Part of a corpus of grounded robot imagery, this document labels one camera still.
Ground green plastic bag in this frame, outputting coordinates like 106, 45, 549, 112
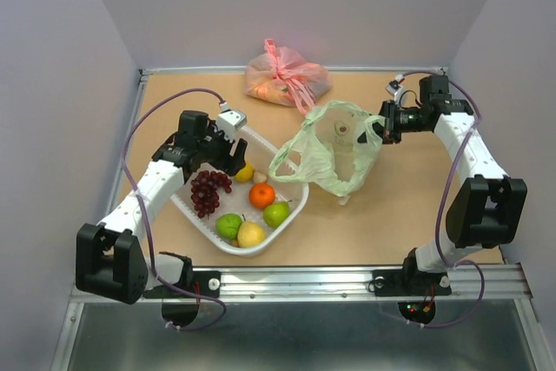
268, 100, 385, 205

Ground pink tied plastic bag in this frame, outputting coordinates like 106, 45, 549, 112
244, 38, 332, 115

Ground white plastic basket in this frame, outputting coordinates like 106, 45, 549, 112
170, 127, 309, 258

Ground orange fake tangerine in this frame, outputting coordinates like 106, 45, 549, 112
248, 182, 275, 209

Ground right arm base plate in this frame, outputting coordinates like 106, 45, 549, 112
372, 268, 452, 298

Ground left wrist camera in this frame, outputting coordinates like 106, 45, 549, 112
215, 102, 248, 142

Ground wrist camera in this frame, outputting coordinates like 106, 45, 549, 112
386, 75, 405, 96
215, 102, 248, 142

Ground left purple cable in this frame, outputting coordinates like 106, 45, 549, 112
122, 88, 227, 332

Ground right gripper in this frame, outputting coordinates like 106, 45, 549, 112
357, 99, 430, 144

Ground green fake pear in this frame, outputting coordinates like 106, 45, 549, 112
263, 201, 291, 229

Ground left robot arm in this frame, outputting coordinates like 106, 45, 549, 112
75, 108, 248, 304

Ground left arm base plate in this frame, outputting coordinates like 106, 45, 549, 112
142, 270, 222, 300

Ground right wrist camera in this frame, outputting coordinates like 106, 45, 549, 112
386, 75, 405, 96

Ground small beige fake garlic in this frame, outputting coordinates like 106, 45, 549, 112
253, 171, 268, 184

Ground purple cable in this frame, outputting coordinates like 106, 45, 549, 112
401, 70, 486, 329
122, 88, 227, 332

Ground green fake apple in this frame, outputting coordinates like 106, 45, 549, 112
215, 213, 243, 240

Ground aluminium front rail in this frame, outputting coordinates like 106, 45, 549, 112
69, 264, 533, 303

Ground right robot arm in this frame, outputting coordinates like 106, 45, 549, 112
373, 71, 527, 295

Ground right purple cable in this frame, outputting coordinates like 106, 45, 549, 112
401, 70, 486, 329

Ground red fake grapes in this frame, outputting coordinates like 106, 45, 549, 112
190, 170, 232, 218

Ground yellow fake round pear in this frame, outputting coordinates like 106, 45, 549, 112
236, 215, 267, 248

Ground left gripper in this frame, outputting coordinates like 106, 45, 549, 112
196, 120, 247, 176

